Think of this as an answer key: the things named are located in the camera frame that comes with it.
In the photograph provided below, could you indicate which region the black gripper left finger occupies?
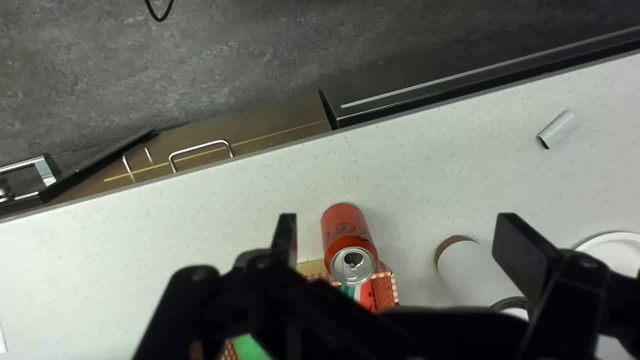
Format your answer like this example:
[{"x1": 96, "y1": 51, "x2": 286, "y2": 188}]
[{"x1": 269, "y1": 211, "x2": 300, "y2": 271}]

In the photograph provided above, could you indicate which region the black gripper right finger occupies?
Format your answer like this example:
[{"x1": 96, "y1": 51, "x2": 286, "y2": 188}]
[{"x1": 490, "y1": 211, "x2": 571, "y2": 315}]

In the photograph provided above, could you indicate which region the white cylindrical tumbler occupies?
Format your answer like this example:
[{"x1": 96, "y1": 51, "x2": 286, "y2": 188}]
[{"x1": 432, "y1": 233, "x2": 531, "y2": 312}]

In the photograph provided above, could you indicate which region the orange soda can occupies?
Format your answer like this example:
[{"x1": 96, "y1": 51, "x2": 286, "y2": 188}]
[{"x1": 321, "y1": 199, "x2": 383, "y2": 286}]

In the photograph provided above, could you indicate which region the white round plate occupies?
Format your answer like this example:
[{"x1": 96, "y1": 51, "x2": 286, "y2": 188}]
[{"x1": 573, "y1": 227, "x2": 640, "y2": 281}]

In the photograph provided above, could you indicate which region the wooden lower cabinet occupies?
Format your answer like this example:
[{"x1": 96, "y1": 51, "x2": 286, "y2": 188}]
[{"x1": 63, "y1": 95, "x2": 337, "y2": 205}]

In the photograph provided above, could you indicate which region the basket of colourful items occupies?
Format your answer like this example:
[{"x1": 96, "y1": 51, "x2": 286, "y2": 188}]
[{"x1": 219, "y1": 257, "x2": 402, "y2": 360}]

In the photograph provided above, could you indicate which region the small grey tube piece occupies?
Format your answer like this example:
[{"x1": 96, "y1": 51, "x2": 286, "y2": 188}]
[{"x1": 536, "y1": 107, "x2": 578, "y2": 151}]

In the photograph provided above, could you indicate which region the black oven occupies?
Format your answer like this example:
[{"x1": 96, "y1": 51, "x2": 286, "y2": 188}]
[{"x1": 0, "y1": 125, "x2": 165, "y2": 216}]

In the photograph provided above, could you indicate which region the silver drawer handle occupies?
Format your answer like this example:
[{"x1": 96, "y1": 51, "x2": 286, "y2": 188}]
[
  {"x1": 120, "y1": 146, "x2": 156, "y2": 183},
  {"x1": 167, "y1": 135, "x2": 238, "y2": 176}
]

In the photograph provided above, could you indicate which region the silver oven handle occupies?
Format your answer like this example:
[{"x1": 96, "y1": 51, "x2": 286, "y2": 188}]
[{"x1": 0, "y1": 153, "x2": 61, "y2": 203}]

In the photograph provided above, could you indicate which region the black floor cable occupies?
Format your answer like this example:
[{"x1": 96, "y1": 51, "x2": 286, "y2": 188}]
[{"x1": 145, "y1": 0, "x2": 178, "y2": 24}]

